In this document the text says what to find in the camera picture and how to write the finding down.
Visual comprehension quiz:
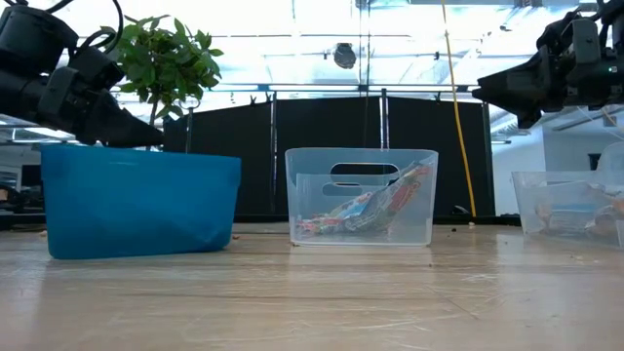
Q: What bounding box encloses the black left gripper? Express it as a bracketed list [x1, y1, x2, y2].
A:
[27, 64, 166, 148]

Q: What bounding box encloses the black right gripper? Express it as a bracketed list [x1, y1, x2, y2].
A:
[471, 18, 609, 130]

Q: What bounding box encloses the green leafy plant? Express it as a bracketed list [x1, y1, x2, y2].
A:
[99, 14, 225, 131]

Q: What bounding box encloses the blue plastic bin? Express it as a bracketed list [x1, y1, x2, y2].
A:
[40, 144, 243, 260]

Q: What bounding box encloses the clear plastic bin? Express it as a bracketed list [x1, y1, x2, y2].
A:
[284, 146, 440, 248]
[511, 140, 624, 251]

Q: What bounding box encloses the black partition screen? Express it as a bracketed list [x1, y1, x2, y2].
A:
[163, 95, 494, 218]

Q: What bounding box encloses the black round ceiling device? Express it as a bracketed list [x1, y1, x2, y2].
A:
[332, 42, 358, 70]

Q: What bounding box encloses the silver ventilation duct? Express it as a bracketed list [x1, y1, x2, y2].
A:
[489, 109, 624, 140]

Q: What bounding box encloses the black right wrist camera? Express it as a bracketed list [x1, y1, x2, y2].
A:
[535, 10, 581, 55]

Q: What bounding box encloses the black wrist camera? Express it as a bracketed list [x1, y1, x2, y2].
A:
[67, 46, 126, 94]
[535, 10, 581, 55]

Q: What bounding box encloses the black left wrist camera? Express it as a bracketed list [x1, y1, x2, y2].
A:
[67, 46, 126, 94]

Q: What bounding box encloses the yellow hanging cable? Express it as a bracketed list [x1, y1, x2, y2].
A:
[440, 0, 479, 218]

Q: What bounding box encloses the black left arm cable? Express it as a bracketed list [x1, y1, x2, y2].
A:
[46, 0, 126, 56]

